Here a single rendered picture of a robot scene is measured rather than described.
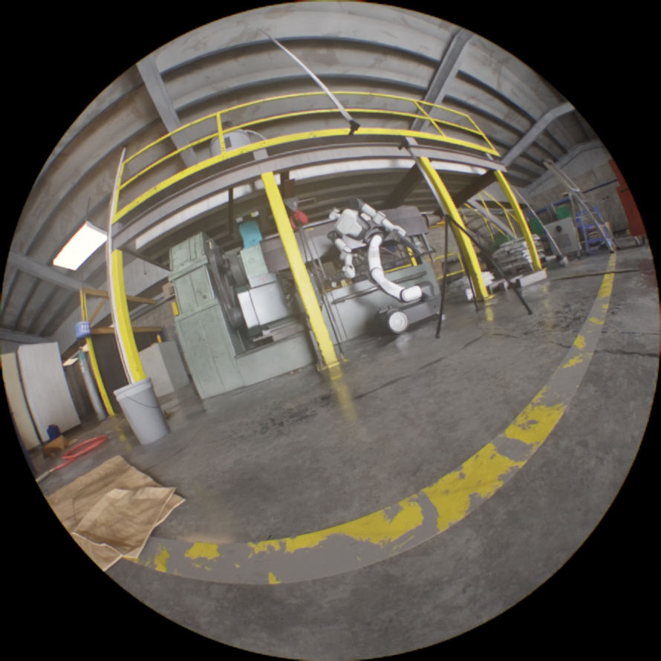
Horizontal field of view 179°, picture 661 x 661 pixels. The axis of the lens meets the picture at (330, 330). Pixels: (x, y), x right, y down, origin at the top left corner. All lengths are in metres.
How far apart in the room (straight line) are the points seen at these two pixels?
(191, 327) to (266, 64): 5.08
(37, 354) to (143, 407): 5.01
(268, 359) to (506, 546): 1.84
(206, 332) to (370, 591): 2.07
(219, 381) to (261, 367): 0.48
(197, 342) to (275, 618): 2.07
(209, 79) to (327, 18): 2.52
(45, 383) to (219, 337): 5.04
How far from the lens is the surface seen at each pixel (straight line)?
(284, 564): 0.42
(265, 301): 1.84
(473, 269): 2.33
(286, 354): 1.84
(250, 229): 2.86
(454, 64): 6.72
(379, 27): 6.12
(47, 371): 6.24
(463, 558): 0.36
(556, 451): 0.48
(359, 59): 6.06
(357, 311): 2.50
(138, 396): 1.48
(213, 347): 2.08
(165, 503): 0.74
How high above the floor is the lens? 0.34
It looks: 4 degrees down
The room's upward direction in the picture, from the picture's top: 19 degrees counter-clockwise
